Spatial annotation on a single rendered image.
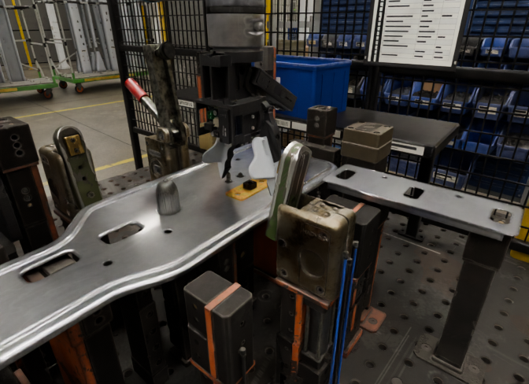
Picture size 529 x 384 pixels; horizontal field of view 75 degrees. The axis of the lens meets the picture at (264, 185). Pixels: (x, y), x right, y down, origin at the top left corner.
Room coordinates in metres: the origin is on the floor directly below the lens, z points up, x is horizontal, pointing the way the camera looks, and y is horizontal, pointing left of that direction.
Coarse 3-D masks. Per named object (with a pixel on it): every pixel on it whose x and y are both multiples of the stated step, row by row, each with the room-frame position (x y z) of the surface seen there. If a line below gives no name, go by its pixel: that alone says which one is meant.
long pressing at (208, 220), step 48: (144, 192) 0.50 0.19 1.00; (192, 192) 0.50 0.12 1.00; (96, 240) 0.36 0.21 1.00; (144, 240) 0.36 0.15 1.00; (192, 240) 0.36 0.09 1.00; (0, 288) 0.28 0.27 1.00; (48, 288) 0.28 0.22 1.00; (96, 288) 0.28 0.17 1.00; (144, 288) 0.29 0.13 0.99; (0, 336) 0.22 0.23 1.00; (48, 336) 0.22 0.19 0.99
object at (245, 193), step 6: (252, 180) 0.52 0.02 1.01; (258, 180) 0.54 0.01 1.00; (264, 180) 0.54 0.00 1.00; (240, 186) 0.51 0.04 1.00; (246, 186) 0.51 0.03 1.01; (252, 186) 0.50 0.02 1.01; (258, 186) 0.51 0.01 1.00; (264, 186) 0.51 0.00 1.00; (228, 192) 0.49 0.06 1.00; (234, 192) 0.49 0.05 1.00; (240, 192) 0.49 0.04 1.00; (246, 192) 0.49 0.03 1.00; (252, 192) 0.49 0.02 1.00; (234, 198) 0.48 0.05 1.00; (240, 198) 0.47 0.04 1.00; (246, 198) 0.48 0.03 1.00
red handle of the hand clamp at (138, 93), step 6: (132, 78) 0.70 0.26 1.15; (126, 84) 0.69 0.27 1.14; (132, 84) 0.69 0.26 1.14; (138, 84) 0.69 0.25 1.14; (132, 90) 0.68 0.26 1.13; (138, 90) 0.68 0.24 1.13; (138, 96) 0.67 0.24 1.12; (144, 96) 0.68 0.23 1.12; (144, 102) 0.66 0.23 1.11; (150, 102) 0.67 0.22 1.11; (150, 108) 0.65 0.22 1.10; (156, 108) 0.66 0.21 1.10; (156, 114) 0.65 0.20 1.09; (174, 126) 0.63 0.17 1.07; (174, 132) 0.62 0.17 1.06
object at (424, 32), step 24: (408, 0) 0.92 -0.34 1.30; (432, 0) 0.89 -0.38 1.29; (456, 0) 0.86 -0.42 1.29; (384, 24) 0.95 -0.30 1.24; (408, 24) 0.91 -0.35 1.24; (432, 24) 0.88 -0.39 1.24; (456, 24) 0.85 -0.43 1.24; (384, 48) 0.95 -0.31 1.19; (408, 48) 0.91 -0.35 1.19; (432, 48) 0.87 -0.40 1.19; (456, 48) 0.84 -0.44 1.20
